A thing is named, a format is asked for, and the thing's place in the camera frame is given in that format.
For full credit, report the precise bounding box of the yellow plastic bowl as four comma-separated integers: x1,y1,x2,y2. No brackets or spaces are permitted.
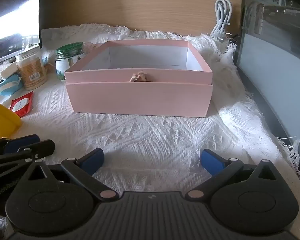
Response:
0,98,22,140

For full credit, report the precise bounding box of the red foil packet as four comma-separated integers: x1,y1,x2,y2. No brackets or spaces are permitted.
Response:
9,91,34,118

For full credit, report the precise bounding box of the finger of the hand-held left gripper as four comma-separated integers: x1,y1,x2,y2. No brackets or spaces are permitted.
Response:
0,140,56,167
0,129,41,155

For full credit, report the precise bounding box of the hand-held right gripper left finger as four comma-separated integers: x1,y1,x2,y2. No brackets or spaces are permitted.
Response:
27,148,120,202

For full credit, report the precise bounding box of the black computer monitor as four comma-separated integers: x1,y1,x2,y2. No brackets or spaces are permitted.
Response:
0,0,43,68

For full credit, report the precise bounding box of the white bundled cable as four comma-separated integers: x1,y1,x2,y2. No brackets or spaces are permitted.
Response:
209,0,233,39

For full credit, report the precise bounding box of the blue white tissue pack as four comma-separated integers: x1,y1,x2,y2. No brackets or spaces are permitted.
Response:
0,73,23,96

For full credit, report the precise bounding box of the white knitted cloth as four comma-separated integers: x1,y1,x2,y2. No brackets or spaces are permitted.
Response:
0,24,300,240

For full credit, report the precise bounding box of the computer tower case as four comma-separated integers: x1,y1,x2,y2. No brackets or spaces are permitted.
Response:
236,0,300,170

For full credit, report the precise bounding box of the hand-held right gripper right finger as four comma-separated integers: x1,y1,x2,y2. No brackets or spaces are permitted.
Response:
185,149,278,202

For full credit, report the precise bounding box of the beige ribbon bow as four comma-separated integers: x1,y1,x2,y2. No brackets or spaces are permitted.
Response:
129,71,148,82

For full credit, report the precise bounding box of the pink cardboard box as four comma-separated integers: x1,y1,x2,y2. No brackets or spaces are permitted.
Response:
64,40,213,118

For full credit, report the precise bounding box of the beige plastic jar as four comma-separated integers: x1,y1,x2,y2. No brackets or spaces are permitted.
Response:
16,47,48,91

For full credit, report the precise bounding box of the green lid glass jar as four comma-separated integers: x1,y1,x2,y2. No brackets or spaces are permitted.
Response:
55,42,87,81

